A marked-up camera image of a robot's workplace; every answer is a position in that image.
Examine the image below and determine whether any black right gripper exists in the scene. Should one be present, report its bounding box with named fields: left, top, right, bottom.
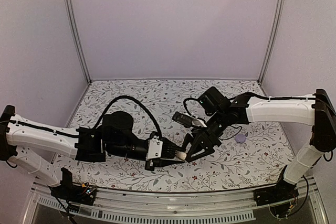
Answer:
left=178, top=110, right=227, bottom=164

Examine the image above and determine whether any cream earbud charging case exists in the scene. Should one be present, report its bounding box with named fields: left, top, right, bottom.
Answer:
left=175, top=151, right=187, bottom=161

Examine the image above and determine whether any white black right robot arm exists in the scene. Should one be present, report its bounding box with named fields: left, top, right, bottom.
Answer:
left=177, top=87, right=335, bottom=201

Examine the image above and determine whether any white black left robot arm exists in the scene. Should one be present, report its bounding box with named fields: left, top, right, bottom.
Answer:
left=1, top=105, right=187, bottom=200

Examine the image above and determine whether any purple round case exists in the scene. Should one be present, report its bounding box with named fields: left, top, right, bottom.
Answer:
left=235, top=133, right=246, bottom=144

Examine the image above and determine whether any floral patterned table mat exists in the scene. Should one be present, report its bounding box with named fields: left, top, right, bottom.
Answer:
left=52, top=79, right=299, bottom=193

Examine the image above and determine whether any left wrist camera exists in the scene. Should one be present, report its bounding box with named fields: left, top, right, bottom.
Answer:
left=146, top=136, right=163, bottom=161

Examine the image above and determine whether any right black cable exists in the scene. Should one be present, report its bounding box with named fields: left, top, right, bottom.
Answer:
left=183, top=97, right=204, bottom=120

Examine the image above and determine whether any left black cable loop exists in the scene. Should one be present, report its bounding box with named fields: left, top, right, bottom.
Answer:
left=96, top=95, right=163, bottom=141

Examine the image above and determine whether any front aluminium rail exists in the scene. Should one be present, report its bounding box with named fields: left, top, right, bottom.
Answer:
left=23, top=176, right=329, bottom=223

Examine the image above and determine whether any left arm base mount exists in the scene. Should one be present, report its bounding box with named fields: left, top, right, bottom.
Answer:
left=50, top=168, right=97, bottom=206

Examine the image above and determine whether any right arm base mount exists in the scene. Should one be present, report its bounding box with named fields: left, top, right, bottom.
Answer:
left=253, top=185, right=299, bottom=219

